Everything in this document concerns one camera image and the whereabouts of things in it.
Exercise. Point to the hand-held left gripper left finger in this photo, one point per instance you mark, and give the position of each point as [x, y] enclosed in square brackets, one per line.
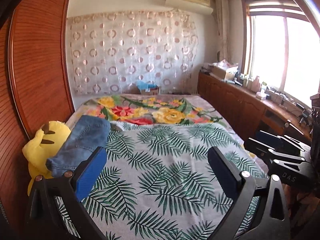
[91, 172]

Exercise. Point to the open cardboard box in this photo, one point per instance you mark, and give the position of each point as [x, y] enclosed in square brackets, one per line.
[221, 73]

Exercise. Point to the small black tripod device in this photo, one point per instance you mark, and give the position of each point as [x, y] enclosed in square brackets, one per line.
[305, 116]

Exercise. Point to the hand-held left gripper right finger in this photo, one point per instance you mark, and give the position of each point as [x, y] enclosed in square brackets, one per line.
[222, 172]

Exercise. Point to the wooden cabinet counter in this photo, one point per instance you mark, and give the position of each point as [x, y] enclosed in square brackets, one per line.
[232, 97]

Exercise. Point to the crumpled paper pile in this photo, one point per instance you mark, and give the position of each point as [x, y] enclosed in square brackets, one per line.
[225, 63]

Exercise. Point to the white plastic bottle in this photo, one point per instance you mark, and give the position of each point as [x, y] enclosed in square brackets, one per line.
[256, 83]

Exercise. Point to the blue denim pants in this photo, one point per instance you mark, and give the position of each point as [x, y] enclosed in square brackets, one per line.
[80, 140]

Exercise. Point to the yellow plush toy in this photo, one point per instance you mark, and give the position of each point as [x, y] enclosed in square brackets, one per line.
[37, 150]

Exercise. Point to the wooden framed window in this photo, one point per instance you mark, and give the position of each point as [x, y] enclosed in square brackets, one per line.
[270, 55]

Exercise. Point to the pale bunched window curtain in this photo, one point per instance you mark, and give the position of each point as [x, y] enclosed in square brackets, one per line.
[222, 25]

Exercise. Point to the cardboard box with blue cloth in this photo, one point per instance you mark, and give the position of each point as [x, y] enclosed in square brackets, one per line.
[150, 90]

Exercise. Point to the circle patterned sheer curtain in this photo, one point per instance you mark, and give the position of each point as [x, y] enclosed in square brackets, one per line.
[130, 55]

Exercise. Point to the floral blanket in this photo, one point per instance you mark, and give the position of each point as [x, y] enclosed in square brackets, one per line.
[155, 107]

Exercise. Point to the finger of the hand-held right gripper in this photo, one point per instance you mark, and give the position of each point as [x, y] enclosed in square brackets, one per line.
[255, 146]
[268, 137]

